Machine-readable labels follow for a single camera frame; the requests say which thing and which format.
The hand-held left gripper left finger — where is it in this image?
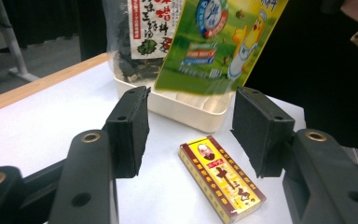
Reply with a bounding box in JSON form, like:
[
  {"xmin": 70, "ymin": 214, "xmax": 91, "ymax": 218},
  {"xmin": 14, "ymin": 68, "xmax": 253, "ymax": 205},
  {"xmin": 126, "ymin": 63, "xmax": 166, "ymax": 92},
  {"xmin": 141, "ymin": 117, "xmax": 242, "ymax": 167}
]
[{"xmin": 48, "ymin": 86, "xmax": 152, "ymax": 224}]

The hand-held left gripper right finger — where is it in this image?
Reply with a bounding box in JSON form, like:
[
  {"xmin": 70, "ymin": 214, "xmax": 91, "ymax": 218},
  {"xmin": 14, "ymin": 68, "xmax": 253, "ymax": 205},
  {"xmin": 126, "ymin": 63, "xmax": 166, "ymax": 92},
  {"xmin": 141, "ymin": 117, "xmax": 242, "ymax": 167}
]
[{"xmin": 230, "ymin": 86, "xmax": 358, "ymax": 224}]

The yellow red seasoning box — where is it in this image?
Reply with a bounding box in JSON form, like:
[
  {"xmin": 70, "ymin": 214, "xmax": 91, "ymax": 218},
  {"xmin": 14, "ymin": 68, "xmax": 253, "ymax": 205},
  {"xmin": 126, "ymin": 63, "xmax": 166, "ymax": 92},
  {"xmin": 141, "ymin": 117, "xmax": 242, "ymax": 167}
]
[{"xmin": 178, "ymin": 134, "xmax": 268, "ymax": 224}]

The white plastic storage box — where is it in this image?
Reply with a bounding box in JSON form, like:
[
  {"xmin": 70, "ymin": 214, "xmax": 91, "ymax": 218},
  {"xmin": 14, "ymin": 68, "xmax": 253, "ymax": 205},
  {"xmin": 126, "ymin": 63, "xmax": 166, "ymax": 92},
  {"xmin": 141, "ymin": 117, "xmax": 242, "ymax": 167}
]
[{"xmin": 113, "ymin": 76, "xmax": 234, "ymax": 134}]

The clear bag of dried seaweed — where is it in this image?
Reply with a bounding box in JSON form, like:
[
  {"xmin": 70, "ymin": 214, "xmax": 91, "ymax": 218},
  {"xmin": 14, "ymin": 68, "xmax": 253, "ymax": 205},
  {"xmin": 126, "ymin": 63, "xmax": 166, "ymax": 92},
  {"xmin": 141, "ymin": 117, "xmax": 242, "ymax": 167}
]
[{"xmin": 102, "ymin": 0, "xmax": 185, "ymax": 83}]

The yellow green spout pouch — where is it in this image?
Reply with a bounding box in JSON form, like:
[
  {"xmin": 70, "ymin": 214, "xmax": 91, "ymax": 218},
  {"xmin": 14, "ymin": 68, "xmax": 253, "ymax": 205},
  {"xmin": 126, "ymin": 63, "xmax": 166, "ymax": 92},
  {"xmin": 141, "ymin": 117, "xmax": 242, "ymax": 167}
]
[{"xmin": 154, "ymin": 0, "xmax": 290, "ymax": 96}]

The grey metal stand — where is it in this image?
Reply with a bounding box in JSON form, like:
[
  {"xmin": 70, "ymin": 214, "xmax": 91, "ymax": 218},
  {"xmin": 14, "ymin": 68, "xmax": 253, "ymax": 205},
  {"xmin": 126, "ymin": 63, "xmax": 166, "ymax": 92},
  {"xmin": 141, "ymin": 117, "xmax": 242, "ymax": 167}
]
[{"xmin": 0, "ymin": 0, "xmax": 40, "ymax": 82}]

